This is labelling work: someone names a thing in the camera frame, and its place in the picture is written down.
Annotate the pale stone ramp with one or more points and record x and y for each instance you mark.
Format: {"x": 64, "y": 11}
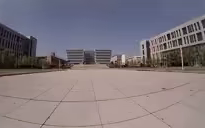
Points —
{"x": 90, "y": 66}

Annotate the small white building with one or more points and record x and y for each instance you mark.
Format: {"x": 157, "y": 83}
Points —
{"x": 120, "y": 59}

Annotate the pale concrete slab pavement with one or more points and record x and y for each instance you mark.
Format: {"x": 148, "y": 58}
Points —
{"x": 100, "y": 90}

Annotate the grey banded glass building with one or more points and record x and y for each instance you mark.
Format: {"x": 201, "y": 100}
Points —
{"x": 75, "y": 56}

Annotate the low white building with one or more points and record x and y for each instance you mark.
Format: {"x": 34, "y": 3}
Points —
{"x": 134, "y": 60}

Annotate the thin pale pole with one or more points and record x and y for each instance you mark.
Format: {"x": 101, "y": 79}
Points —
{"x": 181, "y": 58}

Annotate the row of green trees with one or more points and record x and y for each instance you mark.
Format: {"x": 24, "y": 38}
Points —
{"x": 10, "y": 61}
{"x": 196, "y": 55}

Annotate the large white many-windowed building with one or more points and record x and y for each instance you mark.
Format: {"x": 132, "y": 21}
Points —
{"x": 190, "y": 33}

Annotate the dark glass building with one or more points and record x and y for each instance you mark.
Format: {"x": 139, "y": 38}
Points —
{"x": 6, "y": 38}

